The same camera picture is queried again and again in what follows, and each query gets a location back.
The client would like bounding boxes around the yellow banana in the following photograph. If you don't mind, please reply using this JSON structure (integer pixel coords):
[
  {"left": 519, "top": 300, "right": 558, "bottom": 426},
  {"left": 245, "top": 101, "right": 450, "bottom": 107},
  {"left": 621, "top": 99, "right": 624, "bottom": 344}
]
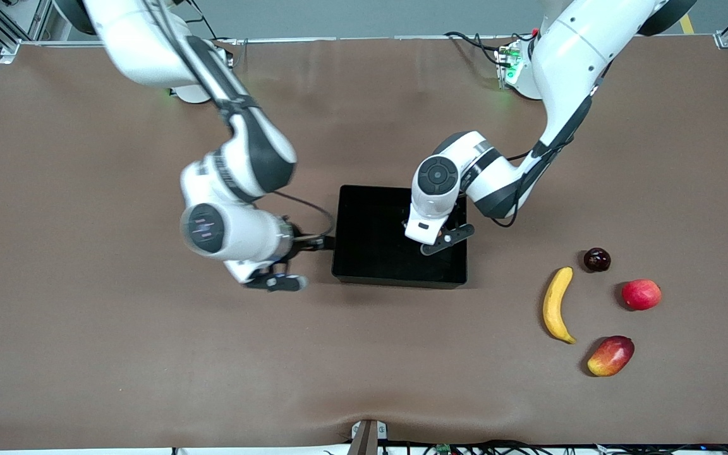
[{"left": 542, "top": 266, "right": 578, "bottom": 345}]

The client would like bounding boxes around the black plastic box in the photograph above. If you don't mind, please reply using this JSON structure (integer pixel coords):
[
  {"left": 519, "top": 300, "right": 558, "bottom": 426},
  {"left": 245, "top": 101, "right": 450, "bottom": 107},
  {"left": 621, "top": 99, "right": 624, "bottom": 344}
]
[{"left": 331, "top": 185, "right": 469, "bottom": 290}]

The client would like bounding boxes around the red apple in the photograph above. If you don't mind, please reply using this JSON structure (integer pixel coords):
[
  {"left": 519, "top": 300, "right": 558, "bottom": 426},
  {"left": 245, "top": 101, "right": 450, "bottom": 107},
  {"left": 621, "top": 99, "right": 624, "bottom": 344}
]
[{"left": 621, "top": 279, "right": 662, "bottom": 312}]

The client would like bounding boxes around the circuit board with green light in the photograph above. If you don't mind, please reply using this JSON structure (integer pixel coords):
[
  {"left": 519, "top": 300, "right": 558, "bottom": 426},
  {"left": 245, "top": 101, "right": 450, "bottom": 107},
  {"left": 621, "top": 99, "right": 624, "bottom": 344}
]
[{"left": 495, "top": 39, "right": 529, "bottom": 86}]

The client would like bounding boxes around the dark purple plum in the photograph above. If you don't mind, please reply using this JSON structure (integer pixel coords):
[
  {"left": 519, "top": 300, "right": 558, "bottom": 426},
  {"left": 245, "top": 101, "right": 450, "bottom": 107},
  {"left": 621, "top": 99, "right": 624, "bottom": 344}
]
[{"left": 583, "top": 247, "right": 612, "bottom": 274}]

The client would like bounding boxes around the red yellow mango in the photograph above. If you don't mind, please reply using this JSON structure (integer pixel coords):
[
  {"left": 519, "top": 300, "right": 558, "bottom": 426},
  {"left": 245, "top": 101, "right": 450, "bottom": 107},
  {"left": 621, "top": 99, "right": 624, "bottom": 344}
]
[{"left": 586, "top": 335, "right": 636, "bottom": 378}]

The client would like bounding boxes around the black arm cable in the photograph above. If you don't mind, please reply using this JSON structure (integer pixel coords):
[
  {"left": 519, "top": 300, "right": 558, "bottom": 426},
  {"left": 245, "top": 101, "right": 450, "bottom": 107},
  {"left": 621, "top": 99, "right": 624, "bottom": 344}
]
[
  {"left": 149, "top": 0, "right": 337, "bottom": 253},
  {"left": 489, "top": 60, "right": 614, "bottom": 228}
]

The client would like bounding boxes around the thin black cable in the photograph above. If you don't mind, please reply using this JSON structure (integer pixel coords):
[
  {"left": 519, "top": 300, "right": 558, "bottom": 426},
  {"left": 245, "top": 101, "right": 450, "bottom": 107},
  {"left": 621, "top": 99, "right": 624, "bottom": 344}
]
[{"left": 445, "top": 28, "right": 538, "bottom": 67}]

